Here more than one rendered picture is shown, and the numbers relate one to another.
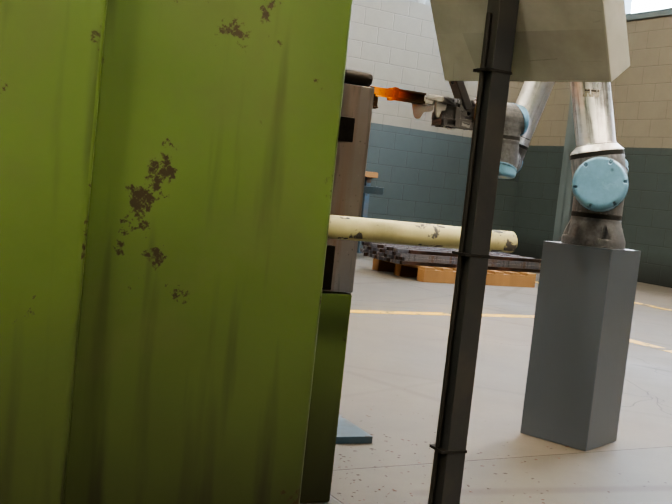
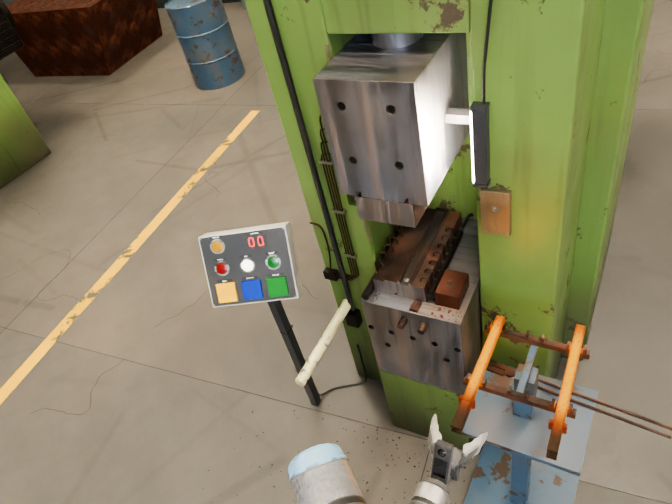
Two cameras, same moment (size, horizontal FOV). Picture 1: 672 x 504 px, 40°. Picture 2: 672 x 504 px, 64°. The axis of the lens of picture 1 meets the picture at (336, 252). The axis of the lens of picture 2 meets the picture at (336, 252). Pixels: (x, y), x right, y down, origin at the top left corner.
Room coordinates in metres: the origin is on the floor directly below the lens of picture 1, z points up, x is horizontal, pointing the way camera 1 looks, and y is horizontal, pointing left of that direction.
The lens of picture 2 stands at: (3.19, -0.71, 2.39)
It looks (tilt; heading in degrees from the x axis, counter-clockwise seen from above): 42 degrees down; 153
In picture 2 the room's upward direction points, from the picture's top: 16 degrees counter-clockwise
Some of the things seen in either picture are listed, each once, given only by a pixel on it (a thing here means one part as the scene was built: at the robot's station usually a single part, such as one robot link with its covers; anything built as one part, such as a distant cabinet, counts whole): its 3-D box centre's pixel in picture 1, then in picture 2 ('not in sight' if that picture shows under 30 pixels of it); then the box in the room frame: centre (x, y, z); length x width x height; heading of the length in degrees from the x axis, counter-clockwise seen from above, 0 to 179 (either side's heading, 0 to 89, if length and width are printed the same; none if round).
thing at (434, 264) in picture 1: (454, 264); not in sight; (8.11, -1.06, 0.12); 1.58 x 0.80 x 0.24; 120
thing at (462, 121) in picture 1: (455, 113); (443, 470); (2.65, -0.30, 0.94); 0.12 x 0.08 x 0.09; 113
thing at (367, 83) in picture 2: not in sight; (412, 108); (2.03, 0.27, 1.56); 0.42 x 0.39 x 0.40; 115
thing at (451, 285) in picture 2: not in sight; (452, 289); (2.22, 0.19, 0.95); 0.12 x 0.09 x 0.07; 115
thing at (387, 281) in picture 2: not in sight; (419, 249); (2.00, 0.26, 0.96); 0.42 x 0.20 x 0.09; 115
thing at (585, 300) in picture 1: (580, 342); not in sight; (2.81, -0.78, 0.30); 0.22 x 0.22 x 0.60; 50
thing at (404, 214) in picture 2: not in sight; (408, 173); (2.00, 0.26, 1.32); 0.42 x 0.20 x 0.10; 115
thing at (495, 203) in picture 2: not in sight; (495, 212); (2.32, 0.32, 1.27); 0.09 x 0.02 x 0.17; 25
